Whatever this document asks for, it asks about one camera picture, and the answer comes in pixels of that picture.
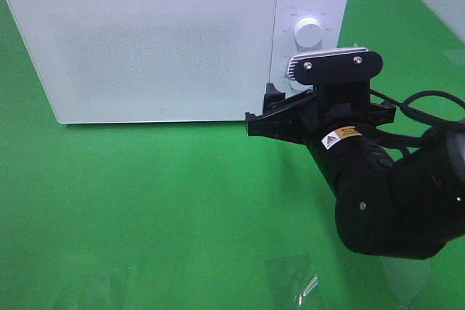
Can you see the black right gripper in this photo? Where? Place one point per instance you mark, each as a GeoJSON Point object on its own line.
{"type": "Point", "coordinates": [330, 115]}

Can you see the white dial knob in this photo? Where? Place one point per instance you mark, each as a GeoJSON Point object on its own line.
{"type": "Point", "coordinates": [308, 31]}
{"type": "Point", "coordinates": [298, 87]}

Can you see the white microwave door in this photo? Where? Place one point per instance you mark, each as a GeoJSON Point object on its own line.
{"type": "Point", "coordinates": [123, 61]}

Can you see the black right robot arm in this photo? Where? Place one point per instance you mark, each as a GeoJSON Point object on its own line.
{"type": "Point", "coordinates": [397, 173]}

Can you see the clear plastic film scrap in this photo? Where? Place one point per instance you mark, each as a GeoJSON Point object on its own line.
{"type": "Point", "coordinates": [293, 282]}

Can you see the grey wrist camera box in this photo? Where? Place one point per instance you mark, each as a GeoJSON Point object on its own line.
{"type": "Point", "coordinates": [335, 66]}

